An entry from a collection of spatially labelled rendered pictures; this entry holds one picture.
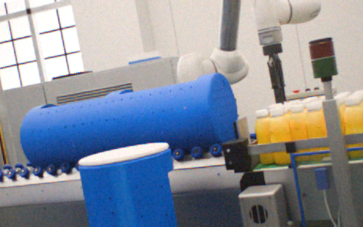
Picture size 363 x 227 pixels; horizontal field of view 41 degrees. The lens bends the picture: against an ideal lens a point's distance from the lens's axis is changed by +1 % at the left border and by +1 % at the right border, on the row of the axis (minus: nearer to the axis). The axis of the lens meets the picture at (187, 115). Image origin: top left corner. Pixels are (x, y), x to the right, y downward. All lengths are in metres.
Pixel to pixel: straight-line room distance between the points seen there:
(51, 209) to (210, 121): 0.83
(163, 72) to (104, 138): 1.70
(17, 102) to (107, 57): 1.08
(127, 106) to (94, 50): 3.03
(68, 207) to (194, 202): 0.57
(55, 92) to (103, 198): 2.57
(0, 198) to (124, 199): 1.02
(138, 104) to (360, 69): 3.06
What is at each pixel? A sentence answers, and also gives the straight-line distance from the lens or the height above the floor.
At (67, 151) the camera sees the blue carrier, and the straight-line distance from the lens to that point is 2.03.
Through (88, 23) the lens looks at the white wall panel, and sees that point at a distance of 4.89.
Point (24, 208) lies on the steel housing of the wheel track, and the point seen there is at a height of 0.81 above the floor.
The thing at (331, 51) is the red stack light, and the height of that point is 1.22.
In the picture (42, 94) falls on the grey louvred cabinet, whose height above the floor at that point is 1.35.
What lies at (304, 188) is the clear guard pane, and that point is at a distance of 1.49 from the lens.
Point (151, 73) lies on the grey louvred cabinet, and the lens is 3.57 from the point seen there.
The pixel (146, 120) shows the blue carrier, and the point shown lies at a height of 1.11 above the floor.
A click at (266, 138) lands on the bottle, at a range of 1.63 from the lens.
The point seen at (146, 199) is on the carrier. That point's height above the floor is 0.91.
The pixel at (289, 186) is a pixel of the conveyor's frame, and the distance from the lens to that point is 1.55.
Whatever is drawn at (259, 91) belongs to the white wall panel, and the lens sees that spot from 4.65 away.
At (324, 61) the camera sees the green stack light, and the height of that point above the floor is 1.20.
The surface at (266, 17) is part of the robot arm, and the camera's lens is 1.87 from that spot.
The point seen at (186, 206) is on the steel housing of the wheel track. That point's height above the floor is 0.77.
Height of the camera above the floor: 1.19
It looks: 3 degrees down
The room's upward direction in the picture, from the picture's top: 10 degrees counter-clockwise
